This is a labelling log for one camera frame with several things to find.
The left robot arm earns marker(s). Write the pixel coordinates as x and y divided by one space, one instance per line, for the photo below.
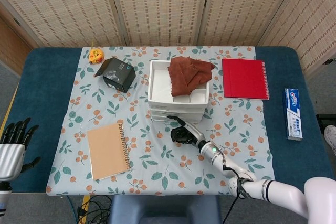
4 197

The tan spiral notebook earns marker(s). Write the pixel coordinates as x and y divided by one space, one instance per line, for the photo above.
107 151

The white shoe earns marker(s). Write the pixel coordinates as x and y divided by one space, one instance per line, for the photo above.
331 138

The blue padded seat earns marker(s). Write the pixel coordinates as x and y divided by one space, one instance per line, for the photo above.
165 209

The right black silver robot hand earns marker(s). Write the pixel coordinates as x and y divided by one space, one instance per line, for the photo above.
183 134

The brown folded cloth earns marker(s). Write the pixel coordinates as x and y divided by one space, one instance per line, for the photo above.
189 77

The black product box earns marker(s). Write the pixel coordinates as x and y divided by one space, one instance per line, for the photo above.
119 77

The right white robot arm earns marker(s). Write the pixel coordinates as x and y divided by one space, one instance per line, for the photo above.
275 190

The red spiral notebook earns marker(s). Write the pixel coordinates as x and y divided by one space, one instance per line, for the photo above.
244 78

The black trouser leg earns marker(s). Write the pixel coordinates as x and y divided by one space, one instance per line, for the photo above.
326 120

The white drawer organizer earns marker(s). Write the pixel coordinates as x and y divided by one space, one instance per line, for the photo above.
160 85

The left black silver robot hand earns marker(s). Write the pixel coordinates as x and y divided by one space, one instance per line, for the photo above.
10 161

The wooden door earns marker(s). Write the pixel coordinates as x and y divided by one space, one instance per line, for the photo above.
11 48

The woven folding screen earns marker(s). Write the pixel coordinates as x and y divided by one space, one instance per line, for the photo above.
162 9

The yellow orange toy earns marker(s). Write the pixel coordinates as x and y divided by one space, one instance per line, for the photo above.
96 55

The floral patterned tablecloth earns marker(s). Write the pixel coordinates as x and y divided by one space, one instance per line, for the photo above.
157 166

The blue white toothpaste box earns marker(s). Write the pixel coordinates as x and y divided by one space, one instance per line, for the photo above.
293 113

